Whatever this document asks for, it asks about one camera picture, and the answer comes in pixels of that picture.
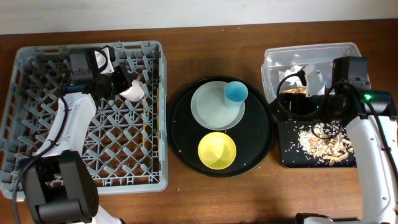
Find pink cup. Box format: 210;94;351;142
120;80;145;102

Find food scraps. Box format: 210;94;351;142
284;121;355;166

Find gold foil wrapper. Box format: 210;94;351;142
280;87;307;94

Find white napkin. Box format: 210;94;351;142
278;65;304;88

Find blue cup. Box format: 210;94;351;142
224;81;249;109

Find yellow bowl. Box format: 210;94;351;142
197;132;237;170

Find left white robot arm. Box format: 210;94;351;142
16;45;132;223

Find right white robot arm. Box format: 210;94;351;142
272;56;397;223

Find grey dishwasher rack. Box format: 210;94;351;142
1;41;168;198

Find black rectangular tray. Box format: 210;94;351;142
277;118;358;168

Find clear plastic bin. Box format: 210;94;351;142
261;42;361;113

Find round black tray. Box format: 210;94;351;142
166;76;275;177

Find grey round plate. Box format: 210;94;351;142
190;81;245;131

